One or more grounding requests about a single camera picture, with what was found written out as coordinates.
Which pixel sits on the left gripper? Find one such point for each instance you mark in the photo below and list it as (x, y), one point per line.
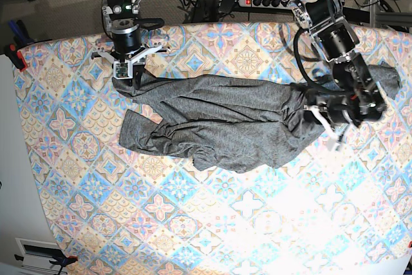
(337, 113)

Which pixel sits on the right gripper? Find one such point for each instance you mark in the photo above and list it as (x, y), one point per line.
(129, 52)

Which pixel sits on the grey t-shirt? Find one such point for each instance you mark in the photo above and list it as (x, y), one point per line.
(231, 123)

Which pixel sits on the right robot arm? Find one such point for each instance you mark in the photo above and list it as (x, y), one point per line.
(123, 25)

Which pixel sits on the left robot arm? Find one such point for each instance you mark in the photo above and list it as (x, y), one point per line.
(335, 41)

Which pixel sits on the patterned tile tablecloth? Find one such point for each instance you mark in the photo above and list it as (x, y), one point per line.
(124, 213)

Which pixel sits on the red black clamp upper left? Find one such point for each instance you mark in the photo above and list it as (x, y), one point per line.
(15, 56)

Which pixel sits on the black orange clamp lower left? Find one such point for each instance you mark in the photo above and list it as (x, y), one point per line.
(63, 261)

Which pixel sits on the white tray lower left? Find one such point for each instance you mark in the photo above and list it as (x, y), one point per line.
(36, 255)

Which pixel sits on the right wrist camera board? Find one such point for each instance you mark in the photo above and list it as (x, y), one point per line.
(122, 70)

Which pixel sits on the white power strip red switch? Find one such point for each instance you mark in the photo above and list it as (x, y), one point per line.
(268, 4)

